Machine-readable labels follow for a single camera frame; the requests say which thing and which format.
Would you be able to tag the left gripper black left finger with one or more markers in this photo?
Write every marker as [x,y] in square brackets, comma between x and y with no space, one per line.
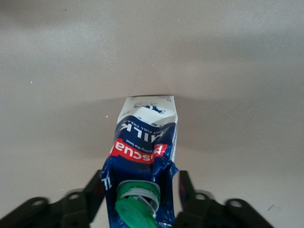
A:
[59,211]

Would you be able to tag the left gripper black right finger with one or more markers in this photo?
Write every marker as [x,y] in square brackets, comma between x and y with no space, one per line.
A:
[213,213]

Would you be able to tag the blue white milk carton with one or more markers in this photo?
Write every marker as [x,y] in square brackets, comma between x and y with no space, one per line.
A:
[142,142]

